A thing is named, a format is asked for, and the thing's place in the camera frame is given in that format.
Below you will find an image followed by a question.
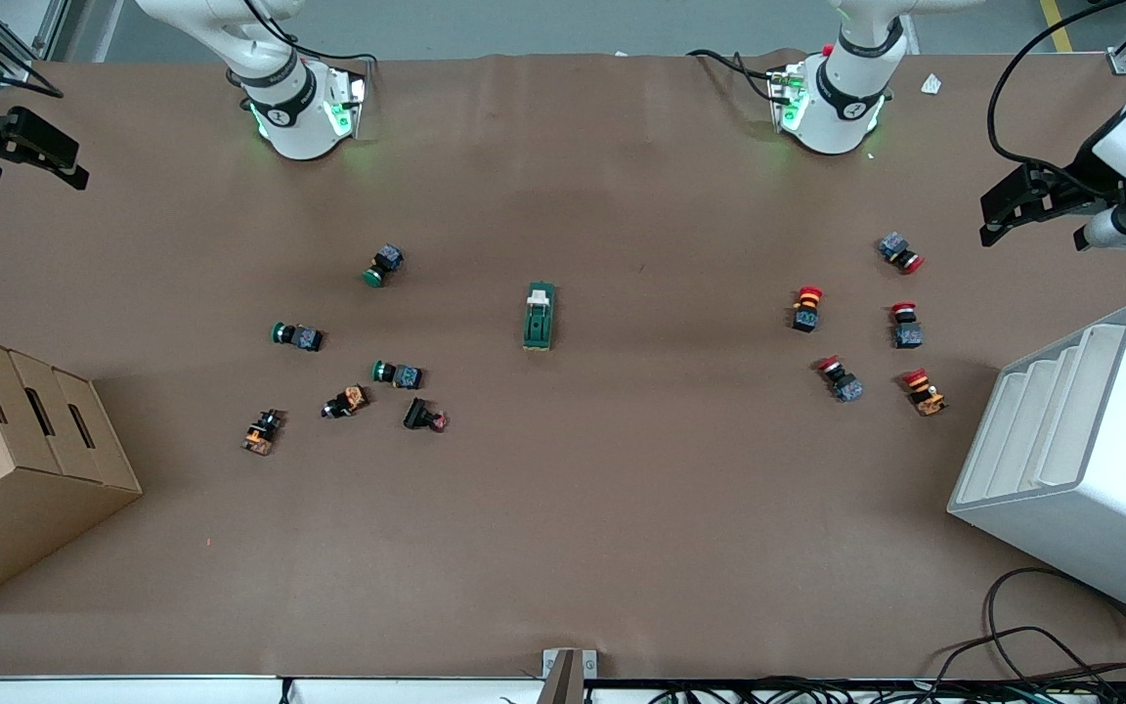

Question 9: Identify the black base cable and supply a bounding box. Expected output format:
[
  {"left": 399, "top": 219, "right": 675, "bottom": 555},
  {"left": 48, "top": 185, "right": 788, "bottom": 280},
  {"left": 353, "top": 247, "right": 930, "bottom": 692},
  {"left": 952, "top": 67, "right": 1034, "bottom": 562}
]
[
  {"left": 238, "top": 0, "right": 380, "bottom": 67},
  {"left": 687, "top": 48, "right": 791, "bottom": 105}
]

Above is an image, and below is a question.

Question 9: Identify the black cable tangle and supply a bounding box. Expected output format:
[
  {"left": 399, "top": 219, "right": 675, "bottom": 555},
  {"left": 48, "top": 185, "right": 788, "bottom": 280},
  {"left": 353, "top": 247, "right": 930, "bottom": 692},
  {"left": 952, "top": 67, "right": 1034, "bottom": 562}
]
[{"left": 612, "top": 626, "right": 1126, "bottom": 704}]

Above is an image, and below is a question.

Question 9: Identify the black left base cable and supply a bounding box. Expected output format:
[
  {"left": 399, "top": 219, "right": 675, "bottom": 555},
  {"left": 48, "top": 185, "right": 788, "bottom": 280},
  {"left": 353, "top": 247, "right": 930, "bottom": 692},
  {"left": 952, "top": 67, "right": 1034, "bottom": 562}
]
[{"left": 687, "top": 48, "right": 791, "bottom": 105}]

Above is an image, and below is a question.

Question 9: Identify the black right base cable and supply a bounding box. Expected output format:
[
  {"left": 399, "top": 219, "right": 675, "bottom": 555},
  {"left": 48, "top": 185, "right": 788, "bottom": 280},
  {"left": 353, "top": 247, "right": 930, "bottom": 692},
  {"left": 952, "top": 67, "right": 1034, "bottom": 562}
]
[{"left": 238, "top": 0, "right": 380, "bottom": 67}]

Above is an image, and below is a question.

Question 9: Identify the black pushbutton orange block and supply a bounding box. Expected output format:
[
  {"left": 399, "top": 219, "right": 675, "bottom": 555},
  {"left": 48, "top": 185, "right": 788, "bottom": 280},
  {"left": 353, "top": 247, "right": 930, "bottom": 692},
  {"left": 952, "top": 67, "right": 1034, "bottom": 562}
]
[{"left": 241, "top": 409, "right": 285, "bottom": 457}]

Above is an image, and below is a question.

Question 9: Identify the black looped cable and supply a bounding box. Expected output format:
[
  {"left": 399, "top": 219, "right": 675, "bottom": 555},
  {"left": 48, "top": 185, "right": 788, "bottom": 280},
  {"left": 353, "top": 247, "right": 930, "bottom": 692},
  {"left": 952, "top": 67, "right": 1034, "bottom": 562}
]
[{"left": 984, "top": 566, "right": 1126, "bottom": 704}]

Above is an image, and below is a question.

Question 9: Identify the red pushbutton blue block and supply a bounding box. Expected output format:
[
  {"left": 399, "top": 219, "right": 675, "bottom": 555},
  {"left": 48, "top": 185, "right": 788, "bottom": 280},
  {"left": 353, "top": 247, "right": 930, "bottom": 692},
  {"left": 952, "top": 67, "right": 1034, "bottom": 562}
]
[
  {"left": 816, "top": 356, "right": 865, "bottom": 404},
  {"left": 878, "top": 233, "right": 926, "bottom": 275},
  {"left": 890, "top": 302, "right": 925, "bottom": 350}
]

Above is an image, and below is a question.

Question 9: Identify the red mushroom button orange block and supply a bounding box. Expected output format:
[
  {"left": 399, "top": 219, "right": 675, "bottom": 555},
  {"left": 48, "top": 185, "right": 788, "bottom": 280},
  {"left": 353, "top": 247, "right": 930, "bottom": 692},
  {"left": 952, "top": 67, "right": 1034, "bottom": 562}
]
[{"left": 902, "top": 368, "right": 949, "bottom": 418}]

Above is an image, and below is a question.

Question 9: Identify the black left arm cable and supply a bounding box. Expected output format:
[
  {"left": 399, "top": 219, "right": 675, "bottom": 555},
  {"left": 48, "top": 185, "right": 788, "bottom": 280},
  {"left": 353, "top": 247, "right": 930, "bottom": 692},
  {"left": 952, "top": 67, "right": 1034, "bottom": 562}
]
[{"left": 986, "top": 0, "right": 1126, "bottom": 197}]

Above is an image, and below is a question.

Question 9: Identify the brown paper table cover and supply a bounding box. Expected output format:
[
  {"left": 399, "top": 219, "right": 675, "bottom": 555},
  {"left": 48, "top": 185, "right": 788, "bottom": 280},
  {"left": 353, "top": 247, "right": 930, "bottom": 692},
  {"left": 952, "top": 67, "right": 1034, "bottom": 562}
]
[{"left": 0, "top": 51, "right": 1126, "bottom": 682}]

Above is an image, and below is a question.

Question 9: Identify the black selector switch orange block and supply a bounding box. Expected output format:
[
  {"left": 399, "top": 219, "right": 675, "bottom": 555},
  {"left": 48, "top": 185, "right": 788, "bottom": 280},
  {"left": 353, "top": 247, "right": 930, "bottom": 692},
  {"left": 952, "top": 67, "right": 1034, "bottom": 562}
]
[{"left": 322, "top": 385, "right": 370, "bottom": 420}]

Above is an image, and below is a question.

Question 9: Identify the grey metal camera bracket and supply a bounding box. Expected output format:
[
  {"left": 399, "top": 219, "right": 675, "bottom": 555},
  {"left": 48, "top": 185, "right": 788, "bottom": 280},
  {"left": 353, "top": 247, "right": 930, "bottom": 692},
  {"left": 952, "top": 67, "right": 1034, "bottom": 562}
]
[{"left": 541, "top": 647, "right": 599, "bottom": 704}]

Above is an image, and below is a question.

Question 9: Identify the white stepped plastic bin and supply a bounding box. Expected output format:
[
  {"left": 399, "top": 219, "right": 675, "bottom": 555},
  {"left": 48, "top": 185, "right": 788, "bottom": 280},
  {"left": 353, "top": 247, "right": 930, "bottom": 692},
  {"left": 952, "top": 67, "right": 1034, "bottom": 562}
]
[{"left": 947, "top": 301, "right": 1126, "bottom": 630}]

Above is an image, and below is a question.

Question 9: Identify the black square pushbutton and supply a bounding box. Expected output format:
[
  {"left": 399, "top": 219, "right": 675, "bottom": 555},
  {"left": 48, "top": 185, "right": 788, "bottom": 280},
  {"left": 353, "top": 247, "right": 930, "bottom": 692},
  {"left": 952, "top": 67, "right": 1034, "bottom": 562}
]
[{"left": 403, "top": 397, "right": 450, "bottom": 433}]

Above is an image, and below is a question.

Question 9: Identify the green mushroom pushbutton switch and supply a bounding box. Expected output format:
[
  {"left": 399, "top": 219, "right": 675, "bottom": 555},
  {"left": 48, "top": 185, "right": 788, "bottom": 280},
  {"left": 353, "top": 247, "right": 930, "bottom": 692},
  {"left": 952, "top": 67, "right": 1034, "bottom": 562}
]
[
  {"left": 271, "top": 321, "right": 325, "bottom": 353},
  {"left": 363, "top": 244, "right": 406, "bottom": 288},
  {"left": 371, "top": 359, "right": 425, "bottom": 390}
]

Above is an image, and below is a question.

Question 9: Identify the green load switch cream base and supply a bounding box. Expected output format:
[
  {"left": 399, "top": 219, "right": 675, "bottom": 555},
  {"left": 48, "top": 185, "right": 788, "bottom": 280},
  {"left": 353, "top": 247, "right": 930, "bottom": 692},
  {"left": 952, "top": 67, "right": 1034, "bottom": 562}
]
[{"left": 522, "top": 282, "right": 559, "bottom": 352}]

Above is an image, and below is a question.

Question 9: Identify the red mushroom button black block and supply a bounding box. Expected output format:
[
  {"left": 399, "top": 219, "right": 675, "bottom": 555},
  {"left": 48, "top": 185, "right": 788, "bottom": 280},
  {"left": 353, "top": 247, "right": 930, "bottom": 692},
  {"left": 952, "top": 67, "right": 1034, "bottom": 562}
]
[{"left": 790, "top": 286, "right": 825, "bottom": 334}]

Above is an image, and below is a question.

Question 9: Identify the white table edge rail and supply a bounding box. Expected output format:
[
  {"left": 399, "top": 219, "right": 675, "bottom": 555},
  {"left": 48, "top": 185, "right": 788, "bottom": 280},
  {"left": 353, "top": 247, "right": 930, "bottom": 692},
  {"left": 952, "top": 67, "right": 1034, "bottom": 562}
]
[{"left": 0, "top": 673, "right": 1126, "bottom": 704}]

